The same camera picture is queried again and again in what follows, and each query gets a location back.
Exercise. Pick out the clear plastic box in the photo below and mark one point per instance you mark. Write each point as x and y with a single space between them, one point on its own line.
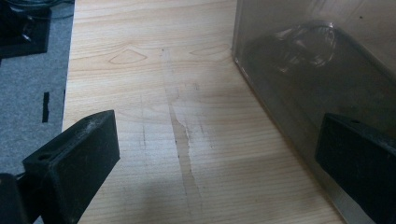
311 93

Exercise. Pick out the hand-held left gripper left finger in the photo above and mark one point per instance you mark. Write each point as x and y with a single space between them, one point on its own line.
77 168

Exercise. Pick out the black tape strip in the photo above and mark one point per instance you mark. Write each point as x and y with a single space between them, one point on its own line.
45 107

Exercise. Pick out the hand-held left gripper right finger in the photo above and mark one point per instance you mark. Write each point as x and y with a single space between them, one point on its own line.
361 165

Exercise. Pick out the black stand base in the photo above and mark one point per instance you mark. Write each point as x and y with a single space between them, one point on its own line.
18 34

